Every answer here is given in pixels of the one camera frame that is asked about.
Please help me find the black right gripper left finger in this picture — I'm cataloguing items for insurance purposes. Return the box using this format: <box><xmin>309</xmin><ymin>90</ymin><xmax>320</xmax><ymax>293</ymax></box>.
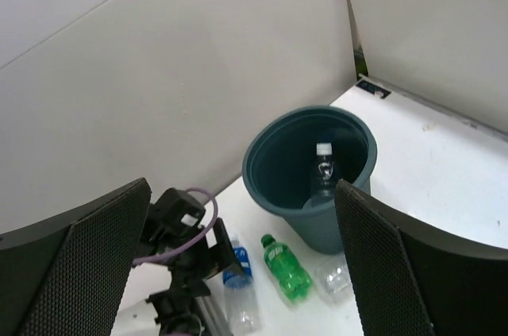
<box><xmin>1</xmin><ymin>178</ymin><xmax>151</xmax><ymax>336</ymax></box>

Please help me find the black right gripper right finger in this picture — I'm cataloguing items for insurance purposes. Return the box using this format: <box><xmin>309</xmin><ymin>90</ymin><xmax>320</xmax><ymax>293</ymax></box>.
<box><xmin>335</xmin><ymin>180</ymin><xmax>507</xmax><ymax>335</ymax></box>

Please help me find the blue label white cap bottle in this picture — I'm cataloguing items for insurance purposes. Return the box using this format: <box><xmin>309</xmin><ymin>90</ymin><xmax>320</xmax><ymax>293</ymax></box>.
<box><xmin>222</xmin><ymin>234</ymin><xmax>261</xmax><ymax>335</ymax></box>

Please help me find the small blue label water bottle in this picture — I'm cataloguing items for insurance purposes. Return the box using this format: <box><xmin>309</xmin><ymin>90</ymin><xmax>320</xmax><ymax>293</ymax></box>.
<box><xmin>314</xmin><ymin>253</ymin><xmax>352</xmax><ymax>306</ymax></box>

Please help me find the green plastic soda bottle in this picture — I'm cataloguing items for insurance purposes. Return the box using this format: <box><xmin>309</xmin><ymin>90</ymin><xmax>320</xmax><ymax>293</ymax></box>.
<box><xmin>260</xmin><ymin>234</ymin><xmax>313</xmax><ymax>303</ymax></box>

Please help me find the clear unlabelled plastic bottle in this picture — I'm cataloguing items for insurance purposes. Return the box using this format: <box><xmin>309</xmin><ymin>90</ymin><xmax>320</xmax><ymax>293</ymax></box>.
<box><xmin>305</xmin><ymin>142</ymin><xmax>337</xmax><ymax>208</ymax></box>

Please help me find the dark green ribbed plastic bin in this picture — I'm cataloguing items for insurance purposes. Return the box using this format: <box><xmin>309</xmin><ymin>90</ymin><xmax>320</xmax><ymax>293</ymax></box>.
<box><xmin>242</xmin><ymin>106</ymin><xmax>377</xmax><ymax>255</ymax></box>

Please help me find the aluminium table frame rail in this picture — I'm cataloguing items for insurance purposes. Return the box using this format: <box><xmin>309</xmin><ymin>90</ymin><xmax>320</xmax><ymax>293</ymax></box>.
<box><xmin>353</xmin><ymin>50</ymin><xmax>507</xmax><ymax>142</ymax></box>

